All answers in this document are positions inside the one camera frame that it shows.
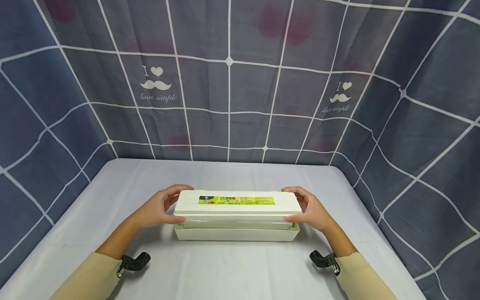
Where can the person's right thumb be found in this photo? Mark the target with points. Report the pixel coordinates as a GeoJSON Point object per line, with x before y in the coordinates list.
{"type": "Point", "coordinates": [294, 218]}

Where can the person's left forearm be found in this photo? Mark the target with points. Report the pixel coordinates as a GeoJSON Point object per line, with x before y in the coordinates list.
{"type": "Point", "coordinates": [105, 260]}

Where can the person's right index finger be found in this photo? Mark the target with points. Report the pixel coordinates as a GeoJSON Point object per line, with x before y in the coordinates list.
{"type": "Point", "coordinates": [294, 191]}

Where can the person's left thumb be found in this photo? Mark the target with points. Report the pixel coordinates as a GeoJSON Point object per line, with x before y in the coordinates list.
{"type": "Point", "coordinates": [174, 218]}

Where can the person's left index finger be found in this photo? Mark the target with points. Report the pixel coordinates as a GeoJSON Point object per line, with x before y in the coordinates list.
{"type": "Point", "coordinates": [176, 189]}

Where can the person's left fingers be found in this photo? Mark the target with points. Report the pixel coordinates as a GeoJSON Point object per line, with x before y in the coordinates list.
{"type": "Point", "coordinates": [169, 203]}

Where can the person's right hand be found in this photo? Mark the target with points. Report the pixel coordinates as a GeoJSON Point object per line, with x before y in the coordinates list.
{"type": "Point", "coordinates": [314, 214]}

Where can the person's right forearm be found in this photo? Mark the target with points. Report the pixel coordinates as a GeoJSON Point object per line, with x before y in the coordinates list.
{"type": "Point", "coordinates": [356, 268]}

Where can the person's left hand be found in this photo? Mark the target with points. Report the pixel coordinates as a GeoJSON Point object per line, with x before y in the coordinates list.
{"type": "Point", "coordinates": [153, 212]}

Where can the white box with green label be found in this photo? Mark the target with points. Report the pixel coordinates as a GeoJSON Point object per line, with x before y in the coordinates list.
{"type": "Point", "coordinates": [236, 214]}

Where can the black wrist band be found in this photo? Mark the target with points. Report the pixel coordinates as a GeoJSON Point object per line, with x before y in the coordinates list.
{"type": "Point", "coordinates": [325, 261]}
{"type": "Point", "coordinates": [133, 263]}

